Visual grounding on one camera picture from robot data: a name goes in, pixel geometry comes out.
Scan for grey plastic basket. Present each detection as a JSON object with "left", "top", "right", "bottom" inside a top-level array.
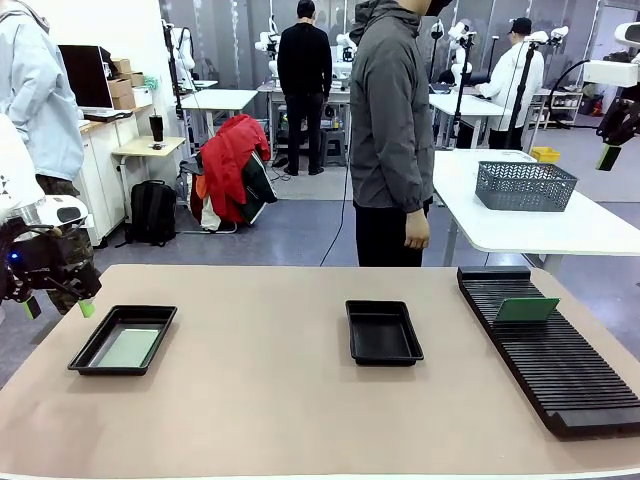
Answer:
[{"left": 474, "top": 160, "right": 579, "bottom": 213}]

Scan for red jacket on chair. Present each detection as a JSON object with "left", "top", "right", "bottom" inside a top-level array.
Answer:
[{"left": 189, "top": 113, "right": 279, "bottom": 234}]

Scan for black computer monitor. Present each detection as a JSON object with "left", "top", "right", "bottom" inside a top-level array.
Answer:
[{"left": 58, "top": 43, "right": 115, "bottom": 111}]

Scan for white background table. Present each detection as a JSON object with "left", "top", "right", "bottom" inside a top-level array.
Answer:
[{"left": 179, "top": 88, "right": 260, "bottom": 151}]

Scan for black ESD tray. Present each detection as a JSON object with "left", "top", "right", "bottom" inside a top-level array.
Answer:
[
  {"left": 345, "top": 299, "right": 425, "bottom": 367},
  {"left": 67, "top": 304, "right": 179, "bottom": 377}
]

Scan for black slotted rack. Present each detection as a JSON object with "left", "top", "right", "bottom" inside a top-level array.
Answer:
[{"left": 457, "top": 265, "right": 640, "bottom": 439}]

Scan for white storage shelf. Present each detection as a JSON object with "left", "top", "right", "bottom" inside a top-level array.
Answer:
[{"left": 542, "top": 88, "right": 585, "bottom": 131}]

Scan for person in white hoodie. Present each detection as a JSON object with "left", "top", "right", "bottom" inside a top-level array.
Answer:
[{"left": 474, "top": 17, "right": 546, "bottom": 151}]

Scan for green glass plate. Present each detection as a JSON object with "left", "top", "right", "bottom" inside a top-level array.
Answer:
[{"left": 94, "top": 327, "right": 166, "bottom": 369}]

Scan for grey stool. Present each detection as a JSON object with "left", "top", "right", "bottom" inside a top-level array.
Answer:
[{"left": 319, "top": 128, "right": 349, "bottom": 167}]

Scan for black backpack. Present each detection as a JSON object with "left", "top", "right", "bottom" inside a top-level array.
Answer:
[{"left": 115, "top": 178, "right": 179, "bottom": 249}]

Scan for person in grey jacket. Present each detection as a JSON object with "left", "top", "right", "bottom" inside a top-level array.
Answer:
[{"left": 348, "top": 0, "right": 454, "bottom": 268}]

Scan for green perforated circuit board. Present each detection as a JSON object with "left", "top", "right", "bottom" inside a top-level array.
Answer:
[{"left": 493, "top": 297, "right": 561, "bottom": 324}]

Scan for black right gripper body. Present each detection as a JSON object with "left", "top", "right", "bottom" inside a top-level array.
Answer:
[{"left": 594, "top": 97, "right": 640, "bottom": 147}]

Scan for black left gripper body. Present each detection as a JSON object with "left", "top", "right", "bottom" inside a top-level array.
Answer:
[{"left": 0, "top": 222, "right": 86, "bottom": 304}]

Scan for white cabinet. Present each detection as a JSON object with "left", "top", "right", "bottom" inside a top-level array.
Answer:
[{"left": 74, "top": 102, "right": 154, "bottom": 247}]

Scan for small wooden side table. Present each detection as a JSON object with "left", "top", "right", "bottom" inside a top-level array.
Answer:
[{"left": 111, "top": 135, "right": 187, "bottom": 226}]

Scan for grey jacket person right hand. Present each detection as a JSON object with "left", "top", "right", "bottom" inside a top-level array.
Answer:
[{"left": 403, "top": 208, "right": 432, "bottom": 251}]

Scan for black tripod stand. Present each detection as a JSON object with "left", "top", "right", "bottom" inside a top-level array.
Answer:
[
  {"left": 502, "top": 39, "right": 539, "bottom": 150},
  {"left": 448, "top": 32, "right": 475, "bottom": 150}
]

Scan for black tumbler with straw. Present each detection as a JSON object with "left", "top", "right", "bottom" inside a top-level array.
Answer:
[{"left": 148, "top": 107, "right": 166, "bottom": 144}]

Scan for person in light blue jacket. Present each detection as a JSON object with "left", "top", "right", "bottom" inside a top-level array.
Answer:
[{"left": 0, "top": 0, "right": 101, "bottom": 316}]

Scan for person in black clothes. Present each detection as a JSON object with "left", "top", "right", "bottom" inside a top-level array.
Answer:
[{"left": 276, "top": 0, "right": 334, "bottom": 177}]

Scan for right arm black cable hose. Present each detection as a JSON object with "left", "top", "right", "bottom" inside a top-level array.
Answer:
[{"left": 545, "top": 58, "right": 592, "bottom": 132}]

